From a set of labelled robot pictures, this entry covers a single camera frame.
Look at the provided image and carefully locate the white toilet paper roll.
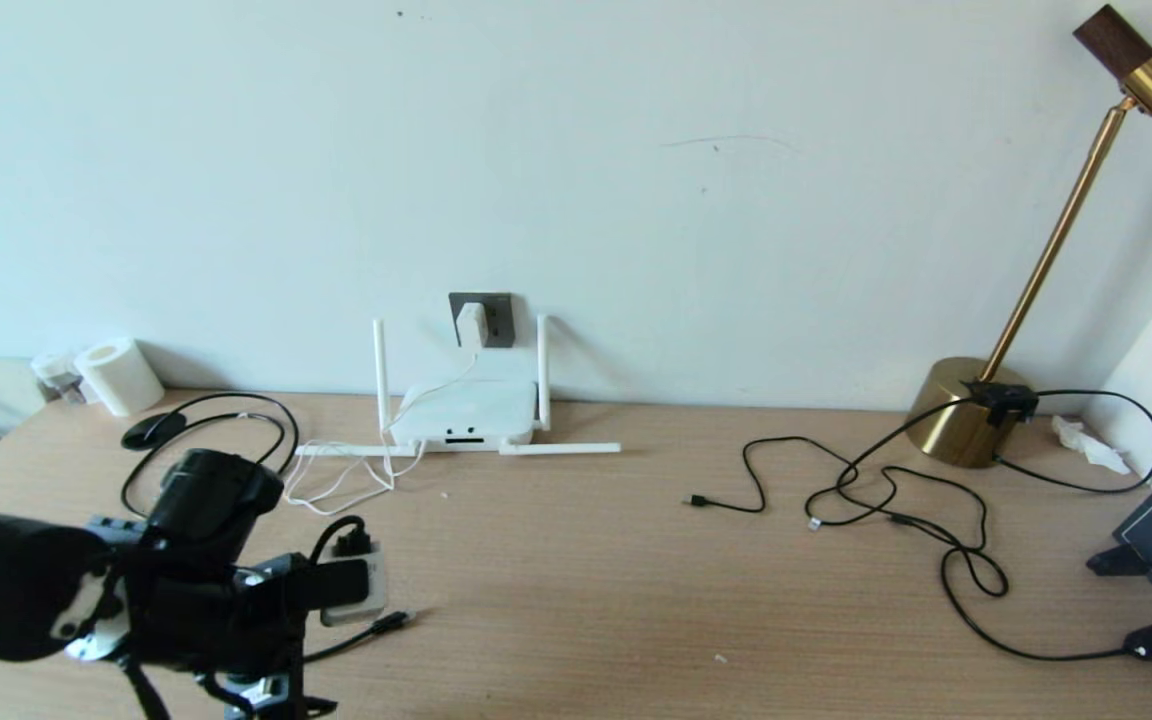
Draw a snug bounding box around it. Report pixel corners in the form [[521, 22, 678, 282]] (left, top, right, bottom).
[[74, 338, 166, 418]]

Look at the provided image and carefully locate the crumpled white tissue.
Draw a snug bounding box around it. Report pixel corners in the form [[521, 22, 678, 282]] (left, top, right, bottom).
[[1052, 416, 1133, 476]]

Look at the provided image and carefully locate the brass desk lamp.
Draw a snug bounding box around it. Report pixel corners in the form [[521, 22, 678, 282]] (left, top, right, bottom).
[[904, 3, 1152, 471]]

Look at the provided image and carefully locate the black lamp power cable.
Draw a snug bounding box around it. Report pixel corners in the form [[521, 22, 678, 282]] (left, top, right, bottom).
[[804, 390, 1152, 665]]

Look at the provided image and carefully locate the short black lamp cord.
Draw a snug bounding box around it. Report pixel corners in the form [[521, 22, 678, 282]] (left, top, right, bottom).
[[994, 389, 1152, 495]]

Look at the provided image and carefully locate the white wifi router with antennas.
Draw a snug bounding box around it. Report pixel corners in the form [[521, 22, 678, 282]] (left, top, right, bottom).
[[294, 315, 623, 459]]

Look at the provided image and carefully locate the small clear plastic jar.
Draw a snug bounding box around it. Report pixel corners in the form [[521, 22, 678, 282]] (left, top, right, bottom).
[[31, 351, 87, 406]]

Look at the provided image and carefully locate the black plastic clip stand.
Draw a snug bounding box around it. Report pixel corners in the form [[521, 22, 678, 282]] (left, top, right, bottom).
[[1086, 545, 1152, 578]]

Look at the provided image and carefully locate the grey wall power socket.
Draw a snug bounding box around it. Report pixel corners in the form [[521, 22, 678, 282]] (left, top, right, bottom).
[[449, 292, 516, 349]]

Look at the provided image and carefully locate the black inline cord switch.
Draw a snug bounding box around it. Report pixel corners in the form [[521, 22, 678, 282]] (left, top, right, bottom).
[[966, 381, 1041, 429]]

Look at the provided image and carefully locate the black ethernet cable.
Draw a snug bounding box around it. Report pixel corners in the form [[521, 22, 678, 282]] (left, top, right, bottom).
[[121, 392, 421, 666]]

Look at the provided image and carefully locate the black round desk grommet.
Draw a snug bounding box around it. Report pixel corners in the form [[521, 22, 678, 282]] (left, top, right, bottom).
[[121, 411, 188, 452]]

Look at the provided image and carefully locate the black USB cable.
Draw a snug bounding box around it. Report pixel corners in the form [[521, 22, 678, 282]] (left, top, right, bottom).
[[683, 436, 1012, 601]]

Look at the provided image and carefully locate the black cable with silver connector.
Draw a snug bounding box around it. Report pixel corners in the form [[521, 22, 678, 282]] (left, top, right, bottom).
[[806, 465, 987, 556]]

